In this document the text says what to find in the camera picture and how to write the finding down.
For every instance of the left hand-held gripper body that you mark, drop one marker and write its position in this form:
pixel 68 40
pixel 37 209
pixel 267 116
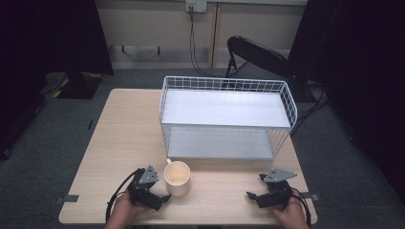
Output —
pixel 143 191

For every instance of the black folding chair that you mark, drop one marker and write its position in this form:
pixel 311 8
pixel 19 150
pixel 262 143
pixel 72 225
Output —
pixel 258 54

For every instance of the grey tape strip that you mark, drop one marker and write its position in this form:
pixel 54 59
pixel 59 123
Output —
pixel 67 198
pixel 311 196

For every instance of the white wall socket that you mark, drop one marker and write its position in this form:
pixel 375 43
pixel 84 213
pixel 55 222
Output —
pixel 196 5

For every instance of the cream white mug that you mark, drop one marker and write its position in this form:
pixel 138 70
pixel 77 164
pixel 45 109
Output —
pixel 177 178

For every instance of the person's right hand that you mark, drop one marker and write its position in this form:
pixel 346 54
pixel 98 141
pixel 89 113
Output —
pixel 293 213

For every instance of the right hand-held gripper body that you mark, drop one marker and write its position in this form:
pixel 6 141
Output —
pixel 275 192

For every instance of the person's left hand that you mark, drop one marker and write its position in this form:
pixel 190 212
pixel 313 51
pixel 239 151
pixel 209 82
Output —
pixel 122 210

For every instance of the black curtain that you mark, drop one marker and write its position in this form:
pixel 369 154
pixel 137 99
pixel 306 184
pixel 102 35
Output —
pixel 356 63
pixel 47 47

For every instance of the dark stand base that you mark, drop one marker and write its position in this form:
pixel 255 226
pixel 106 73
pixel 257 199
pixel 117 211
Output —
pixel 71 84

